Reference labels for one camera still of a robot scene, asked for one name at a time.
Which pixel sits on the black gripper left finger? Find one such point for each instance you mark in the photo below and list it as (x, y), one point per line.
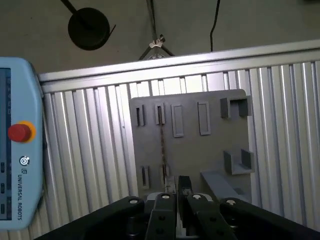
(160, 215)

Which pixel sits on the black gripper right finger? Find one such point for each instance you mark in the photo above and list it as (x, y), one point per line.
(207, 217)

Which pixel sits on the RAM stick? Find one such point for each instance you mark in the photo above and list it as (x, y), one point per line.
(161, 145)

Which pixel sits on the grey parts rack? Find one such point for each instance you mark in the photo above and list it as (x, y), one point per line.
(190, 150)

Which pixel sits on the metal tripod stand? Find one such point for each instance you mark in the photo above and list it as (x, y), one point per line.
(156, 45)

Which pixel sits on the pale blue teach pendant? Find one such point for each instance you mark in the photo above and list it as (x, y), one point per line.
(22, 100)

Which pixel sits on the black round base plate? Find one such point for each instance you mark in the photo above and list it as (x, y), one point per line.
(87, 32)

